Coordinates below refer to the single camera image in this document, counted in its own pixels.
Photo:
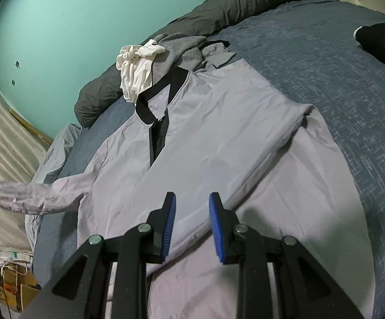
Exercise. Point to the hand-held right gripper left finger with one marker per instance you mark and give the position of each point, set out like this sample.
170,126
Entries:
168,229

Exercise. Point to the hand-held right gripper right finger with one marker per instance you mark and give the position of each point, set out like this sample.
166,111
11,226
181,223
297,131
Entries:
216,232

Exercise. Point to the light grey jacket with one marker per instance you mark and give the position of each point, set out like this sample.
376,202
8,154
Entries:
219,146

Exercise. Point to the striped beige curtain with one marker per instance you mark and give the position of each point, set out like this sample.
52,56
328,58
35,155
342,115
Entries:
3,146

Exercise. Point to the light grey blanket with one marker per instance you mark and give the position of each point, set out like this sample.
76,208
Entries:
58,153

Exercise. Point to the wooden pole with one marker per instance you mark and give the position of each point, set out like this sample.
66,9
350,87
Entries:
33,128

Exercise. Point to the cardboard box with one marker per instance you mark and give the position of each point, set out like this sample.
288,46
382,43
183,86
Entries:
21,289

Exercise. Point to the white shirt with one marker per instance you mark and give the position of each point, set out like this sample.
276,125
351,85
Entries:
134,69

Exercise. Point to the grey sweater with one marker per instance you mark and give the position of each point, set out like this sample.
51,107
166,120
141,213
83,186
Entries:
179,53

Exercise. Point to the bed with blue bedsheet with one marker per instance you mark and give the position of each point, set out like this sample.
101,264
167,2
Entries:
312,83

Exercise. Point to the dark grey rolled duvet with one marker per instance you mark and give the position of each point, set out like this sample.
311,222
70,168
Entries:
212,10

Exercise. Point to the black folded garment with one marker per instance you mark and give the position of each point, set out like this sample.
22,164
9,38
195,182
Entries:
382,45

